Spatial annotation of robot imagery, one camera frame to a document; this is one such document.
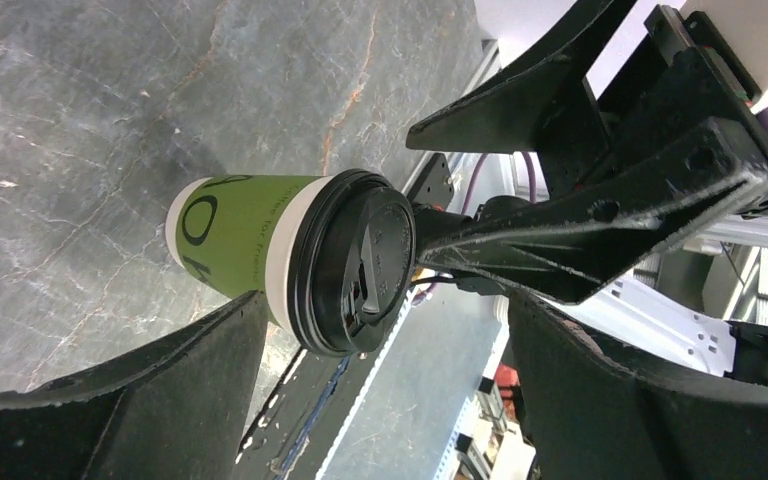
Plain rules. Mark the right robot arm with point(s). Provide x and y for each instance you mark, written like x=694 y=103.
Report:
x=571 y=142

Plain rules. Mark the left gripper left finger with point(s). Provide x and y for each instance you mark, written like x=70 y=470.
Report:
x=174 y=408

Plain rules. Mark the green paper coffee cup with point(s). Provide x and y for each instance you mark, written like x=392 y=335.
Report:
x=236 y=233

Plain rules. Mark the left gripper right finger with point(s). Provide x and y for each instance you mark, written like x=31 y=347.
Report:
x=602 y=409

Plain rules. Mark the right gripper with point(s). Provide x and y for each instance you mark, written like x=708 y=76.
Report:
x=685 y=151

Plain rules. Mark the black plastic cup lid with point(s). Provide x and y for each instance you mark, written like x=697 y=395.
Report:
x=351 y=265

